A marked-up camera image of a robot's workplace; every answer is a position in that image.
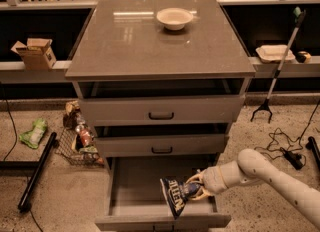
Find grey drawer cabinet with countertop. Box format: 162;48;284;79
65;0;257;232

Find yellow tape measure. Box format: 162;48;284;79
296;51;311;63

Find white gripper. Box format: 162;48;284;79
187;166;227;201

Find red soda can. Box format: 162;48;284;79
79;129;92;147

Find black stand leg left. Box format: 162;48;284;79
18;132;57;213

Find white takeout container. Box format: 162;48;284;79
256;45;287;63

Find grabber reacher tool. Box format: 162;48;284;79
250;6;306;122

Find middle grey drawer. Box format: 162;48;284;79
95;134;229;157

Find wire basket with snacks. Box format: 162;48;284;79
57;100;104;166

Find green snack bag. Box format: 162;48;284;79
19;118;47;149

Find bottom grey open drawer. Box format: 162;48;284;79
95;155;231;232

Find black stand leg right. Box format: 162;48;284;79
306;136;320;171

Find black stand leg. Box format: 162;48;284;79
18;132;57;213
306;136;320;171

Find blue chip bag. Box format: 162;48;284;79
160;178;201;219

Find white bowl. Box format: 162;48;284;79
156;8;193;31

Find black power adapter with cable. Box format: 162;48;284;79
253;102;320;171

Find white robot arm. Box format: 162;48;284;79
187;149;320;229

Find cardboard box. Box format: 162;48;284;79
11;38;56;70

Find top grey drawer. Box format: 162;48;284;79
79;96;244;126

